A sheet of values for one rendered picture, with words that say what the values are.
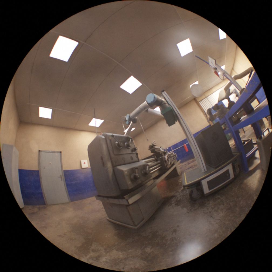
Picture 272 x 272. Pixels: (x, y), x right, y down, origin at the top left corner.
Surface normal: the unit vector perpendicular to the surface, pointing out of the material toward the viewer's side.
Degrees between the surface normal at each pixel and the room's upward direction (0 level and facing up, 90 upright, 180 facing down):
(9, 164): 90
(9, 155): 90
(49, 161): 90
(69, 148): 90
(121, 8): 180
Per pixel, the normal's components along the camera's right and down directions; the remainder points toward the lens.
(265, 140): -0.75, 0.01
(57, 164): 0.73, -0.46
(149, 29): 0.32, 0.88
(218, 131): -0.48, -0.17
